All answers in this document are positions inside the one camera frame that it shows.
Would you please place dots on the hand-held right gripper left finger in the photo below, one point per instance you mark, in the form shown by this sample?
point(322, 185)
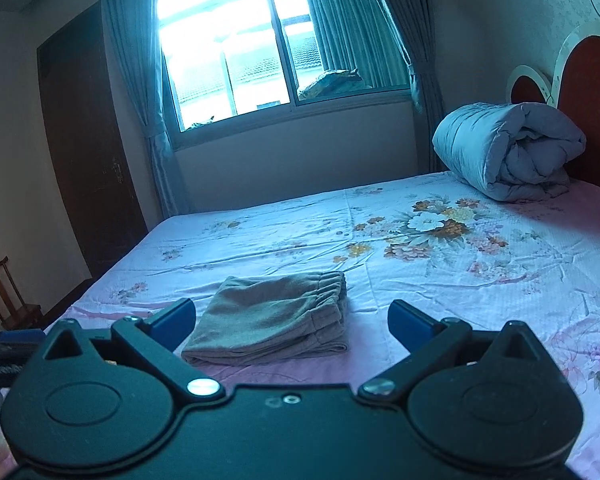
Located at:
point(172, 321)

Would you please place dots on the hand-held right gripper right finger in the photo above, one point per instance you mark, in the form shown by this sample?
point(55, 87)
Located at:
point(410, 324)

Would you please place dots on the grey pants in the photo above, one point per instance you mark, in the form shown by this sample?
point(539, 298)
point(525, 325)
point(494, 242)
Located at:
point(265, 320)

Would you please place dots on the floral pink bed sheet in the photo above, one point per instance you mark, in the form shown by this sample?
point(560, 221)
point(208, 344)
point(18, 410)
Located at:
point(430, 280)

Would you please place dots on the wooden chair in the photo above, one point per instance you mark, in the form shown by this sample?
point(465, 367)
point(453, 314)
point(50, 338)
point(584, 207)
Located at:
point(10, 305)

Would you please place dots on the dark wooden door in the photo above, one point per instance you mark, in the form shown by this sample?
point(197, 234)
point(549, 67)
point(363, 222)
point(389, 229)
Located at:
point(85, 150)

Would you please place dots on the rolled grey duvet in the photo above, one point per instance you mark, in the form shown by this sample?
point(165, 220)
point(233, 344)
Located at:
point(500, 150)

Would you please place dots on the grey curtain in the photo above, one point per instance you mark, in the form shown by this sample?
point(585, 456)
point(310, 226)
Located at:
point(130, 85)
point(415, 35)

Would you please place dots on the brown bundle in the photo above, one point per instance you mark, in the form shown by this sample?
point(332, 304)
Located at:
point(330, 84)

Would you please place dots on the window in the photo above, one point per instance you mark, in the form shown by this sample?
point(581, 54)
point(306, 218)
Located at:
point(220, 50)

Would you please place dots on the red and white headboard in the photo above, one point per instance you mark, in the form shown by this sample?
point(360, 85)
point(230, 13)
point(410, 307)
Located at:
point(590, 90)

